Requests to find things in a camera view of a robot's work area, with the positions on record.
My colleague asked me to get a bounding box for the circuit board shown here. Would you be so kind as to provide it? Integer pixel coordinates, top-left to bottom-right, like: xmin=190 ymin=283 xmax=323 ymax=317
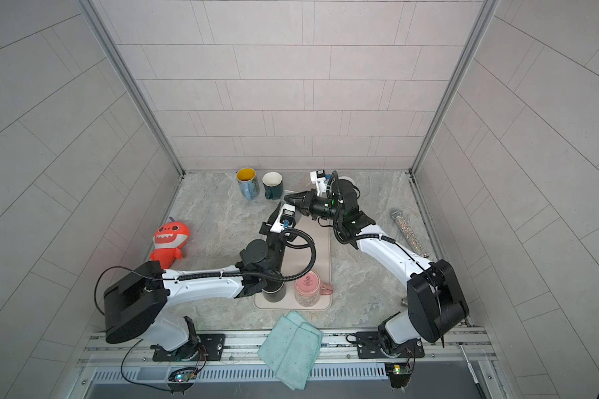
xmin=166 ymin=367 xmax=200 ymax=395
xmin=384 ymin=363 xmax=413 ymax=389

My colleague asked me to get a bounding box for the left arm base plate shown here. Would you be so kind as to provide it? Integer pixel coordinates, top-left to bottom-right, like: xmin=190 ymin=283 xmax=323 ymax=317
xmin=151 ymin=333 xmax=226 ymax=362

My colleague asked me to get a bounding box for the light green mug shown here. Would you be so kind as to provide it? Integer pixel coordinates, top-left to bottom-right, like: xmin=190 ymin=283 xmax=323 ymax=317
xmin=339 ymin=176 xmax=356 ymax=186

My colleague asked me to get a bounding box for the teal cloth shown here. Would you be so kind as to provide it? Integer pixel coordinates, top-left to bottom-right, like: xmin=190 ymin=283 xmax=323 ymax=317
xmin=258 ymin=311 xmax=323 ymax=391

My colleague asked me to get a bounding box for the left circuit board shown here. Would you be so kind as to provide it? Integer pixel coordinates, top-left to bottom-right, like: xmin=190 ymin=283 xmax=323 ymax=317
xmin=166 ymin=367 xmax=200 ymax=395

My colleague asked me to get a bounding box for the dark green mug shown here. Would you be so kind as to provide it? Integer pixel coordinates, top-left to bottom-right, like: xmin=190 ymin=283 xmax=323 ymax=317
xmin=262 ymin=171 xmax=284 ymax=200

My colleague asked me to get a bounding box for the beige tray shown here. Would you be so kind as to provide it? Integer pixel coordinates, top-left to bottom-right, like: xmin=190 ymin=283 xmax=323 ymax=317
xmin=253 ymin=216 xmax=332 ymax=312

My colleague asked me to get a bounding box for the black mug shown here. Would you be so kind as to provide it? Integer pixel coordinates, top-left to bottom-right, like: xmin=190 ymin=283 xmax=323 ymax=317
xmin=262 ymin=282 xmax=286 ymax=304

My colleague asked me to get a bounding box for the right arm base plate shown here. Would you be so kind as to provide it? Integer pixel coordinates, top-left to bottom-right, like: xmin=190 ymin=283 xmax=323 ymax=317
xmin=346 ymin=331 xmax=425 ymax=359

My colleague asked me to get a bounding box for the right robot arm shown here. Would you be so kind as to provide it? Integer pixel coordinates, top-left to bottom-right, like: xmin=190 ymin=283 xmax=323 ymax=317
xmin=284 ymin=171 xmax=469 ymax=357

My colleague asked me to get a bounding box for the clear tube with grains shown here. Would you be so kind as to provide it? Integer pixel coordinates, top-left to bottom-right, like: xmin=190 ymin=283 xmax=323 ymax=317
xmin=390 ymin=209 xmax=429 ymax=259

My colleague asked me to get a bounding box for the right circuit board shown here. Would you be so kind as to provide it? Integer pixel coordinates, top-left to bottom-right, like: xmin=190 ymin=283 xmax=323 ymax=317
xmin=384 ymin=363 xmax=413 ymax=389

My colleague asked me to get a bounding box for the red monster plush toy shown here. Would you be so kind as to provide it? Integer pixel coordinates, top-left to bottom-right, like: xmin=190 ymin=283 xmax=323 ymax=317
xmin=150 ymin=221 xmax=191 ymax=269

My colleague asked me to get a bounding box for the light blue butterfly mug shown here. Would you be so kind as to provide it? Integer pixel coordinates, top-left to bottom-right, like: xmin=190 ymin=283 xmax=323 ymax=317
xmin=236 ymin=168 xmax=260 ymax=200

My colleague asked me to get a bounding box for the pink glass mug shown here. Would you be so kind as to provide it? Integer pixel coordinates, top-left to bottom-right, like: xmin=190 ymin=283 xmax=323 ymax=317
xmin=294 ymin=271 xmax=333 ymax=308

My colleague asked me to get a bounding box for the aluminium mounting rail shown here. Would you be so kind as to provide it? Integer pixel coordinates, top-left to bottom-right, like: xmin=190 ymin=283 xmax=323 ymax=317
xmin=77 ymin=326 xmax=497 ymax=367

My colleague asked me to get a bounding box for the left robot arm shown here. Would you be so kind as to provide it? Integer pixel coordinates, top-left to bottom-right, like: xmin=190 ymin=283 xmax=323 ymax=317
xmin=98 ymin=205 xmax=317 ymax=362

